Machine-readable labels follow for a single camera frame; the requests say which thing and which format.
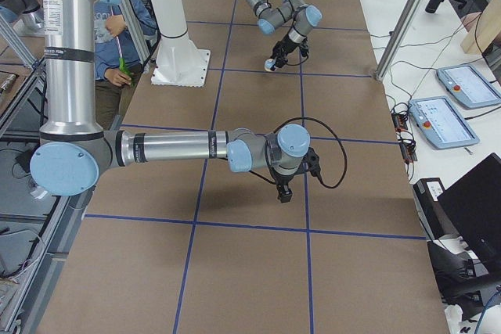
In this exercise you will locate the orange electronics board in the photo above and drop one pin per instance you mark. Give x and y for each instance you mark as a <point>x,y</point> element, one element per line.
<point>400,121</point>

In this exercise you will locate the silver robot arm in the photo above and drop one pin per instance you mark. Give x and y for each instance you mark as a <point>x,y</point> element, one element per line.
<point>75,151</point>
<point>303,17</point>

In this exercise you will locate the green and pink stick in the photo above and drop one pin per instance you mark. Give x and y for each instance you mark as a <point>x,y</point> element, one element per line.
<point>122,64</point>

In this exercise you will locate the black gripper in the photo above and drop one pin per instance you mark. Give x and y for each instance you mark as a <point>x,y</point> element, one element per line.
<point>284,49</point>
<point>283,179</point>

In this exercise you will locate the brown paper table cover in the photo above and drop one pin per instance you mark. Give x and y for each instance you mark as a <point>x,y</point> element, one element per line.
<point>190,247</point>

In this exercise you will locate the white camera stand column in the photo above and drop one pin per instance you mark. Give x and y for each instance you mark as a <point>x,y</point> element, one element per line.
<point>178,61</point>

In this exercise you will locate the aluminium frame post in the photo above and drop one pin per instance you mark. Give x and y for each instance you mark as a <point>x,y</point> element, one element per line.
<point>397,37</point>

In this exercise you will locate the teach pendant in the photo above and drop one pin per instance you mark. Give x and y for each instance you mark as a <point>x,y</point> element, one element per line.
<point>468,86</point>
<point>441,123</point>

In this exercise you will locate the black laptop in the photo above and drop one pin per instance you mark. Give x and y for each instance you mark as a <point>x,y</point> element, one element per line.
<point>472,204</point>

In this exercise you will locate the blue and cream bell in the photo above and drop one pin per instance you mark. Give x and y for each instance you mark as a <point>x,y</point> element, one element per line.
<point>270,65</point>

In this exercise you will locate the far teach pendant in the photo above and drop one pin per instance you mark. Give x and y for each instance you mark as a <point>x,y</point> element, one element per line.
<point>468,86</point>

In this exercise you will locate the black box with label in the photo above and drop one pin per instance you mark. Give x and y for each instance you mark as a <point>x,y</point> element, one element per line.
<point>436,222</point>

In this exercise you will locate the wooden board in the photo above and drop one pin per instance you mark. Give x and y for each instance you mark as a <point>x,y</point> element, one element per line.
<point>483,29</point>

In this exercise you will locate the near teach pendant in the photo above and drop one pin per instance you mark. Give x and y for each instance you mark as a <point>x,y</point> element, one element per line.
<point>441,123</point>

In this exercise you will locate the person in blue sweater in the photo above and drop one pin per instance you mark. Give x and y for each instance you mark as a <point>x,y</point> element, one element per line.
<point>118,67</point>

